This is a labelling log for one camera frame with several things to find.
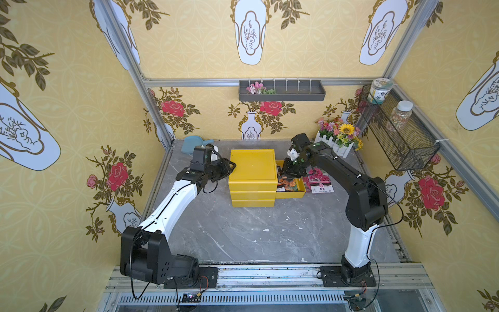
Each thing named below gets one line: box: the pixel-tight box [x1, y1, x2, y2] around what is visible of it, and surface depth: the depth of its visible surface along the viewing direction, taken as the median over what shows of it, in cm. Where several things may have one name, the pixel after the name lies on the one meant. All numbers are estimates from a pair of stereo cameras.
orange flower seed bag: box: [276, 174, 299, 193], surface depth 94 cm
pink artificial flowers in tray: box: [246, 81, 277, 95], surface depth 89 cm
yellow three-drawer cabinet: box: [228, 148, 278, 208], surface depth 84 cm
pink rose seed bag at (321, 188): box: [309, 182, 335, 195], surface depth 100 cm
